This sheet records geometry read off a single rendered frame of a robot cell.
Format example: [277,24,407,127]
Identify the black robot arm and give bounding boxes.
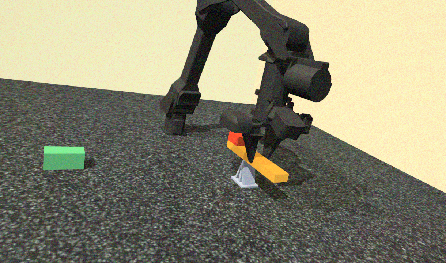
[160,0,332,140]

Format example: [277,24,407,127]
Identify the yellow bar with red block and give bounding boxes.
[227,131,289,183]

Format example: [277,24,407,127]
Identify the green rectangular block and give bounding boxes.
[43,146,85,170]

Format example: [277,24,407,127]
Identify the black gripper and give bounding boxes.
[219,86,292,163]

